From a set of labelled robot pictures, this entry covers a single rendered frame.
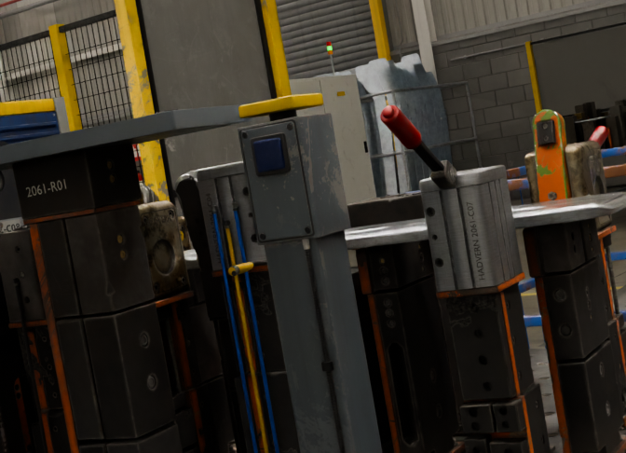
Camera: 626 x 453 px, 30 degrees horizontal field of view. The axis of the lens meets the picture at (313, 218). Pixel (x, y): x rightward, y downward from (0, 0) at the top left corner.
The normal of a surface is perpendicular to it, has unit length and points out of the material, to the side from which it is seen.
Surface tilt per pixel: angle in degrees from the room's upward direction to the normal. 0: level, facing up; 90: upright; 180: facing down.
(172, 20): 90
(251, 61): 90
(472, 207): 90
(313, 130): 90
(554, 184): 78
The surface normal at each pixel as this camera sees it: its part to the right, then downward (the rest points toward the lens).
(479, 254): -0.48, 0.13
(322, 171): 0.86, -0.12
